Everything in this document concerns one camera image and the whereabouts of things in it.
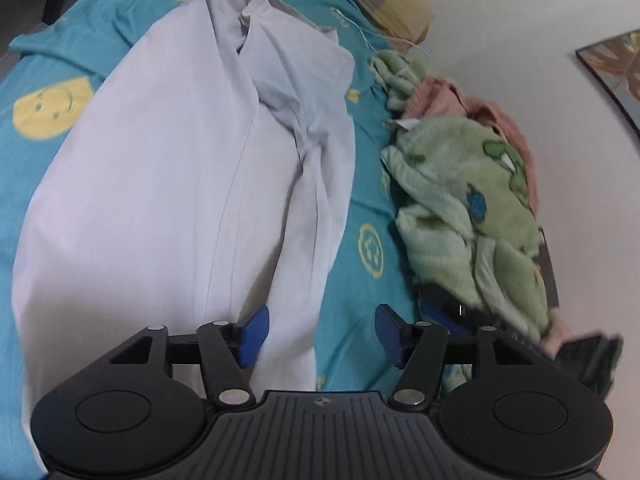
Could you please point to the green fleece garment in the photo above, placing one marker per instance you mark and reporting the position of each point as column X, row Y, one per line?
column 450, row 185

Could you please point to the framed wall picture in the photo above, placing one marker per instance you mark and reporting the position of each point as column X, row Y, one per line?
column 617, row 67

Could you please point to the teal smiley print bed sheet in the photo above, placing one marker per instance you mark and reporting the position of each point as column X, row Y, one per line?
column 365, row 195

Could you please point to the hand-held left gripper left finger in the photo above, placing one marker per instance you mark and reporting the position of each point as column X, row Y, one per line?
column 254, row 334

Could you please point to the dark blue cloth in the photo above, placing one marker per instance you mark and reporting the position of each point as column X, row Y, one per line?
column 440, row 310

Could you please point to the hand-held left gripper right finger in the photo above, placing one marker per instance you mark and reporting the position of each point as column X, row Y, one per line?
column 390, row 335

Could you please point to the pink fleece garment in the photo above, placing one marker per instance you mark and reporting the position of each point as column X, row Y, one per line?
column 505, row 122

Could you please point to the white shirt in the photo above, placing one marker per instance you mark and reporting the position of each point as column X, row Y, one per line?
column 165, row 200

